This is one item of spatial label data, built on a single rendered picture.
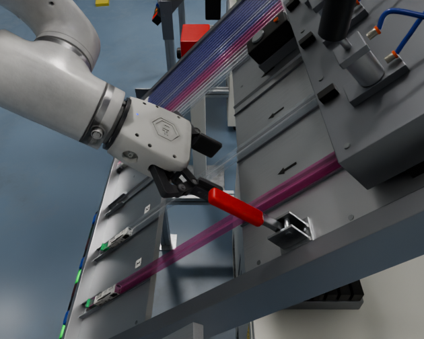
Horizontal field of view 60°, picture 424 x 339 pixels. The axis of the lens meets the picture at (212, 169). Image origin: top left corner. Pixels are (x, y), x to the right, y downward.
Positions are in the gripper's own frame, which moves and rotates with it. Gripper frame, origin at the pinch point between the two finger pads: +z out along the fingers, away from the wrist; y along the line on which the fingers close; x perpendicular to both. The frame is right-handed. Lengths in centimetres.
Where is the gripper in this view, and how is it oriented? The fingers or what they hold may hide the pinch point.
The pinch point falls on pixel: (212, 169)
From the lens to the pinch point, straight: 54.3
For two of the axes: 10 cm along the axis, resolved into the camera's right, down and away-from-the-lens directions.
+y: 0.0, -7.1, 7.1
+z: 8.3, 4.0, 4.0
